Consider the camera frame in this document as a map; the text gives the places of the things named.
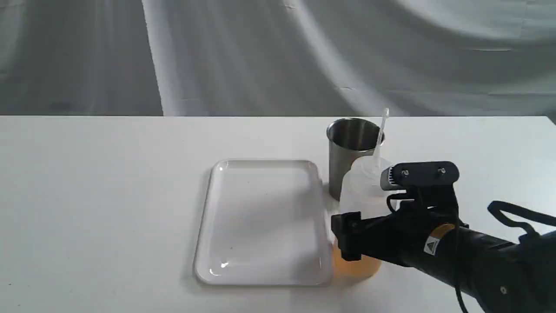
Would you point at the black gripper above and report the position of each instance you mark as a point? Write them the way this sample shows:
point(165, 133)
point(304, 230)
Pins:
point(398, 238)

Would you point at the plastic wash bottle orange liquid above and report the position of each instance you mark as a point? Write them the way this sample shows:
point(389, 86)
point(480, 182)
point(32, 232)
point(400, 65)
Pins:
point(361, 191)

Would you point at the grey backdrop cloth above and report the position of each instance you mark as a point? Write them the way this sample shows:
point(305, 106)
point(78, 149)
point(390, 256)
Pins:
point(278, 57)

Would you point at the stainless steel cup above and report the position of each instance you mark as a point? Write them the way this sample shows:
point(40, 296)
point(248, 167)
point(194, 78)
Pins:
point(348, 139)

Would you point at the clear plastic tray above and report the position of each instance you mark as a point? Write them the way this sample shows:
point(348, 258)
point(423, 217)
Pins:
point(264, 224)

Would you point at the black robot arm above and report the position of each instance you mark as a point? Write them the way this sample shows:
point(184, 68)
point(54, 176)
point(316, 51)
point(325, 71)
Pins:
point(502, 276)

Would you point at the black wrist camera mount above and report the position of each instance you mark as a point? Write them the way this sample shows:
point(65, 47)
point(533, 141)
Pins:
point(430, 184)

